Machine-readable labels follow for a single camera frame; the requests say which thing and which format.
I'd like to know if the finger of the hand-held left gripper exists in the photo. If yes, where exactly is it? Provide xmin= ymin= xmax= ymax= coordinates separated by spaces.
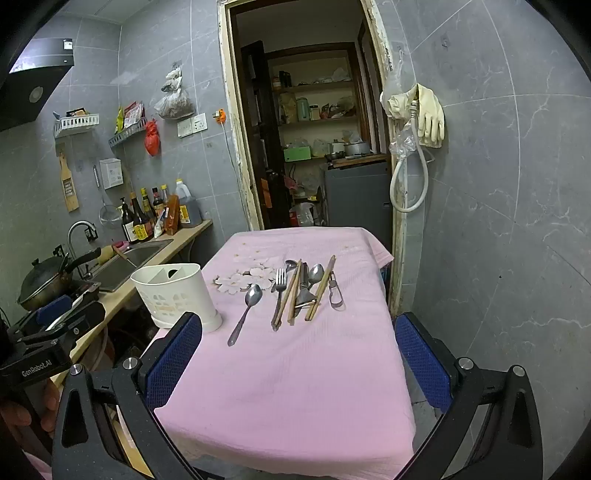
xmin=18 ymin=302 xmax=106 ymax=356
xmin=36 ymin=290 xmax=101 ymax=324

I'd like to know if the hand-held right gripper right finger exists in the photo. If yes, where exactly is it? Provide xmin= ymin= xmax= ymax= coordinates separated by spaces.
xmin=394 ymin=311 xmax=544 ymax=480

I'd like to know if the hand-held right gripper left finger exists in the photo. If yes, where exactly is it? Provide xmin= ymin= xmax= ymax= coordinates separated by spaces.
xmin=52 ymin=311 xmax=222 ymax=480

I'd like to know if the white plastic utensil holder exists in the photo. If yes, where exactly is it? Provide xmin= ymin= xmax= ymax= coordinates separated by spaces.
xmin=130 ymin=263 xmax=223 ymax=332

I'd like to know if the long metal spoon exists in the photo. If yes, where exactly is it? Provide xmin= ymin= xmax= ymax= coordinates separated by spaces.
xmin=227 ymin=284 xmax=264 ymax=347

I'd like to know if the metal peeler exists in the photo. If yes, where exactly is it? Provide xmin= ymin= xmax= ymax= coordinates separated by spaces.
xmin=328 ymin=272 xmax=345 ymax=311

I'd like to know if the metal utensil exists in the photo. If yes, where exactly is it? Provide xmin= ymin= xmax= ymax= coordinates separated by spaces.
xmin=295 ymin=263 xmax=319 ymax=309

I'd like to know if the person's left hand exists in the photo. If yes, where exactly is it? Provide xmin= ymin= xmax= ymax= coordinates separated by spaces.
xmin=0 ymin=376 xmax=62 ymax=439

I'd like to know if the black wok with lid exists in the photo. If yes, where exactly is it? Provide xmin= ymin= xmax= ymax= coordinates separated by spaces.
xmin=17 ymin=248 xmax=102 ymax=312

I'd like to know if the black induction cooker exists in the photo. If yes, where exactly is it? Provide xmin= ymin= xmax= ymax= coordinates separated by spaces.
xmin=69 ymin=279 xmax=102 ymax=301

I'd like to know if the metal faucet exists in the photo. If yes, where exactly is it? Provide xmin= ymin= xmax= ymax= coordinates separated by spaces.
xmin=67 ymin=220 xmax=99 ymax=278

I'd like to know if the steel sink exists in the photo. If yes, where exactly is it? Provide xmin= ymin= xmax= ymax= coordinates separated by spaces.
xmin=90 ymin=237 xmax=175 ymax=292

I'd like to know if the metal strainer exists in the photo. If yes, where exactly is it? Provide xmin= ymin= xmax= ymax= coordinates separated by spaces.
xmin=92 ymin=165 xmax=122 ymax=228

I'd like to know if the dark sauce bottle yellow label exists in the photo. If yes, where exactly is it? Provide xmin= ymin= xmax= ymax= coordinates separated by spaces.
xmin=130 ymin=191 xmax=151 ymax=243

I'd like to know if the pink floral tablecloth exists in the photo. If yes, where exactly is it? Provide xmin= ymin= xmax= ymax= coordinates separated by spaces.
xmin=117 ymin=226 xmax=416 ymax=480

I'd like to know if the wooden grater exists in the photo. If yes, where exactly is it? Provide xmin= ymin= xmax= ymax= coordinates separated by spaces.
xmin=56 ymin=143 xmax=80 ymax=213

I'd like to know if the large oil jug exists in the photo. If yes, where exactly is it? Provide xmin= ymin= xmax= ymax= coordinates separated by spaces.
xmin=174 ymin=178 xmax=204 ymax=229

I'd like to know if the grey cabinet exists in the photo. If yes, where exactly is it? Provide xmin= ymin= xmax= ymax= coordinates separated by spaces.
xmin=324 ymin=161 xmax=393 ymax=227

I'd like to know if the white plastic bag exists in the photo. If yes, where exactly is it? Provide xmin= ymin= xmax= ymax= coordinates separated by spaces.
xmin=291 ymin=202 xmax=319 ymax=228

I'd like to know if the red plastic bag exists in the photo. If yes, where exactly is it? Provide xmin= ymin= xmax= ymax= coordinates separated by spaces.
xmin=144 ymin=119 xmax=161 ymax=157

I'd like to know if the wooden cutting board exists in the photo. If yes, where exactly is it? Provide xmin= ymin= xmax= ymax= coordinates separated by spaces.
xmin=331 ymin=154 xmax=389 ymax=168

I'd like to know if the black range hood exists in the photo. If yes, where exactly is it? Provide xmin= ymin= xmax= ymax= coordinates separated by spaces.
xmin=0 ymin=37 xmax=77 ymax=132

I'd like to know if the clear plastic bag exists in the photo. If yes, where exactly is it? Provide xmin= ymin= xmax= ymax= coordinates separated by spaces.
xmin=388 ymin=46 xmax=423 ymax=160

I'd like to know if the clear bag of dried goods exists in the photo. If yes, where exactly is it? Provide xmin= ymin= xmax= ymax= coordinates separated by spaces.
xmin=154 ymin=67 xmax=195 ymax=121

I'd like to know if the dark wooden door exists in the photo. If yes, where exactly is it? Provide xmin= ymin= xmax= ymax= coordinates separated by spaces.
xmin=240 ymin=41 xmax=291 ymax=229

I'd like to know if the hanging cream rubber glove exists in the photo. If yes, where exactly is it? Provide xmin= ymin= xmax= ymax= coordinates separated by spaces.
xmin=418 ymin=84 xmax=445 ymax=148

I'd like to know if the crumpled cream rubber glove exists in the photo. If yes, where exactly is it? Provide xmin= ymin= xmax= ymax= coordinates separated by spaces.
xmin=380 ymin=90 xmax=420 ymax=121

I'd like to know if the wooden shelf unit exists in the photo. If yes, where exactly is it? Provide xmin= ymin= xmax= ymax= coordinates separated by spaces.
xmin=265 ymin=42 xmax=370 ymax=162

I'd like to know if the white wall box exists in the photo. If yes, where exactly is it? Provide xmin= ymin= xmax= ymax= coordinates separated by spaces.
xmin=99 ymin=158 xmax=124 ymax=190

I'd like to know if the white hose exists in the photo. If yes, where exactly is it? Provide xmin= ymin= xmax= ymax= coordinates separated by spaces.
xmin=390 ymin=99 xmax=432 ymax=213

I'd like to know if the white wall shelf basket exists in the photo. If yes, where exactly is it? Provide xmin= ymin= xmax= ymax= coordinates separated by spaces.
xmin=53 ymin=113 xmax=100 ymax=139

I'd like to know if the grey wall shelf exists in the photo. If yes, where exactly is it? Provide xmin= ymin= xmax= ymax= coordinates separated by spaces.
xmin=108 ymin=117 xmax=148 ymax=148

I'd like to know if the white wall socket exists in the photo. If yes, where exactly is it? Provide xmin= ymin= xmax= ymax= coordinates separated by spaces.
xmin=178 ymin=113 xmax=207 ymax=138

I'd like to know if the cream door frame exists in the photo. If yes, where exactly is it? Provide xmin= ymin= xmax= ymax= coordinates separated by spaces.
xmin=217 ymin=0 xmax=409 ymax=319

